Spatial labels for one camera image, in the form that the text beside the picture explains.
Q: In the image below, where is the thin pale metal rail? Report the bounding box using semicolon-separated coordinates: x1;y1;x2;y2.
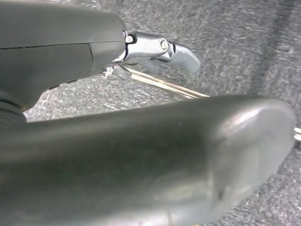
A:
122;65;301;143

